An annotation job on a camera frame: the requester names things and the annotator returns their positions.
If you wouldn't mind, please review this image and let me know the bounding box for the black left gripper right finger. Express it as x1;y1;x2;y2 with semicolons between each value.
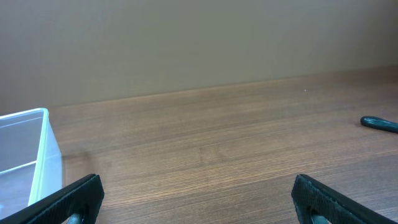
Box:
291;174;396;224

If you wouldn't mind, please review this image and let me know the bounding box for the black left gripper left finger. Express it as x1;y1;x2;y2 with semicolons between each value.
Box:
1;174;104;224

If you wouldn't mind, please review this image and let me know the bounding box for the clear plastic container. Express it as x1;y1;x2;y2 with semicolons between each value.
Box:
1;108;63;219

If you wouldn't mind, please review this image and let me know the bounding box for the black red screwdriver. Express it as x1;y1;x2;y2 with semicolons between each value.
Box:
360;116;397;133

